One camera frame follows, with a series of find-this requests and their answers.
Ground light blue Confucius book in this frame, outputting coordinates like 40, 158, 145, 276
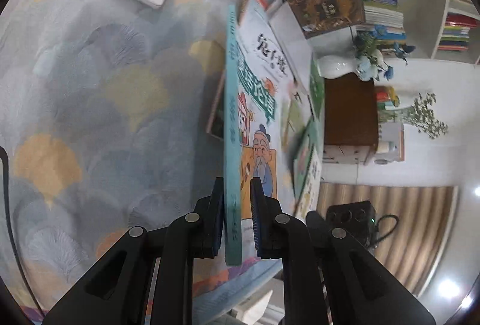
223, 4, 281, 266

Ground white landscape cover book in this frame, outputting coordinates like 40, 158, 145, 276
238, 0, 294, 85

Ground white book yellow robed figure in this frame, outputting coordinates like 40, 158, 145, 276
295, 148, 321, 222

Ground striped beige rug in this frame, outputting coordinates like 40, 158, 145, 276
317, 182, 458, 296

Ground brown wooden cabinet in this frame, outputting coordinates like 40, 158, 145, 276
323, 73, 379, 165

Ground teal poetry book red girl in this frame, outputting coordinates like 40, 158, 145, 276
294, 118, 318, 200

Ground dried flowers in vase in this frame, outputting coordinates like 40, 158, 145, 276
378, 92, 448, 140

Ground dark green cover book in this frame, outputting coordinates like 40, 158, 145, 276
309, 59, 325, 119

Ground white ceramic vase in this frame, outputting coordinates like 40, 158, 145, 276
316, 55, 356, 80

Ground patterned blue table cloth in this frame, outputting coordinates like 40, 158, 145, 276
0, 0, 324, 325

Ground dark ornate book right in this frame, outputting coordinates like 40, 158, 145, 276
283, 0, 365, 39

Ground black cable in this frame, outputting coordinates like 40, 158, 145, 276
0, 144, 44, 314

